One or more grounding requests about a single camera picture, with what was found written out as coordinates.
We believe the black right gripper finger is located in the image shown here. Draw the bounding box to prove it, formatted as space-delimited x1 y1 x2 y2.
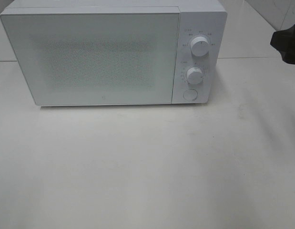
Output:
270 24 295 65

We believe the white timer knob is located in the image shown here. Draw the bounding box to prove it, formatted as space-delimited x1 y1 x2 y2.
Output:
186 67 204 85

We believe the round white door button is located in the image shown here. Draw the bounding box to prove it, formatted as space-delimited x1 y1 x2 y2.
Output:
183 89 198 102

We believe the white microwave door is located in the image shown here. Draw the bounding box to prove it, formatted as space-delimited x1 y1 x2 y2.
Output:
1 13 179 106

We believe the upper white power knob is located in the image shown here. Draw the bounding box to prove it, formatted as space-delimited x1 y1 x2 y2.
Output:
190 35 210 57

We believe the white microwave oven body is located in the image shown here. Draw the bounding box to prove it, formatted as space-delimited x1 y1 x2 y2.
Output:
0 0 227 106

